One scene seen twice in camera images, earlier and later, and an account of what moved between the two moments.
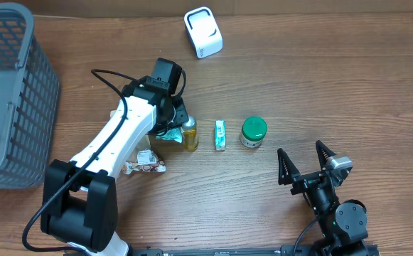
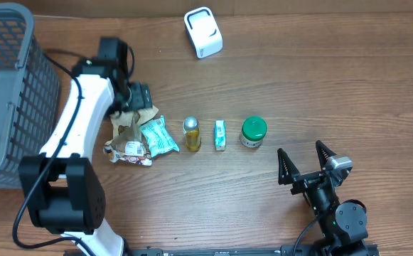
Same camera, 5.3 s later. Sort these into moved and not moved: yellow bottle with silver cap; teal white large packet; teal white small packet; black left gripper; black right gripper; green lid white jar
Moved: black left gripper; teal white large packet
Not moved: yellow bottle with silver cap; teal white small packet; green lid white jar; black right gripper
